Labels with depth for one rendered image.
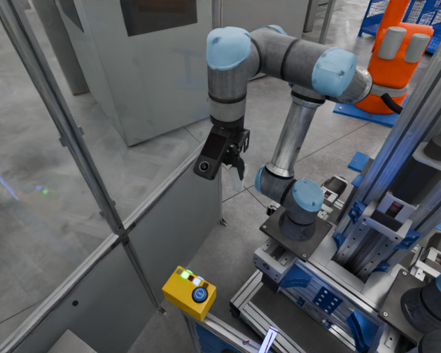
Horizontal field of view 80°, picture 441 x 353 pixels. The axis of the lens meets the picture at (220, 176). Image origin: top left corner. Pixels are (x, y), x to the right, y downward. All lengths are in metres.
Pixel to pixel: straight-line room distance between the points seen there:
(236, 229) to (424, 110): 1.79
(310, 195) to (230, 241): 1.40
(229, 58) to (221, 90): 0.06
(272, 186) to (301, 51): 0.61
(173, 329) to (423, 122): 1.80
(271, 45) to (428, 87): 0.46
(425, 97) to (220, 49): 0.59
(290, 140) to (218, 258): 1.46
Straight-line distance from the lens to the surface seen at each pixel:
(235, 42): 0.47
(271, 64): 0.54
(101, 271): 1.28
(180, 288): 0.98
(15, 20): 0.77
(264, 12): 4.29
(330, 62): 0.50
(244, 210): 2.49
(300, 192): 0.98
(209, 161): 0.55
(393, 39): 3.84
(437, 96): 0.87
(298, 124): 0.94
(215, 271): 2.18
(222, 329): 1.15
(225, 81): 0.49
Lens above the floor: 1.98
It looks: 46 degrees down
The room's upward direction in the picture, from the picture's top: straight up
